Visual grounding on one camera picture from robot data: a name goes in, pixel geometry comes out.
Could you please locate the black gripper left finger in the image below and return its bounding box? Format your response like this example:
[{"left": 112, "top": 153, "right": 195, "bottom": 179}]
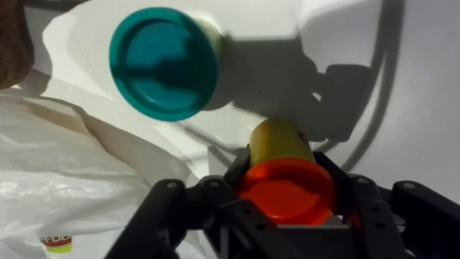
[{"left": 103, "top": 149, "right": 300, "bottom": 259}]

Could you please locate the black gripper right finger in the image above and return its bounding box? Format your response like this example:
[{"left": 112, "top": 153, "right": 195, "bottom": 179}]
[{"left": 313, "top": 151, "right": 460, "bottom": 259}]

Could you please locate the translucent white plastic bag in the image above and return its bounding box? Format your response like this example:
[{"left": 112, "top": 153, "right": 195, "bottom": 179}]
[{"left": 0, "top": 88, "right": 214, "bottom": 259}]

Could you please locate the container with teal lid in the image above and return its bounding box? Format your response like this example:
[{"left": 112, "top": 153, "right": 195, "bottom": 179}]
[{"left": 108, "top": 6, "right": 227, "bottom": 124}]

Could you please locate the brown plush moose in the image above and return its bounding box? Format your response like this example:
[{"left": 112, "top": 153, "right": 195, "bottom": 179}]
[{"left": 0, "top": 0, "right": 36, "bottom": 91}]

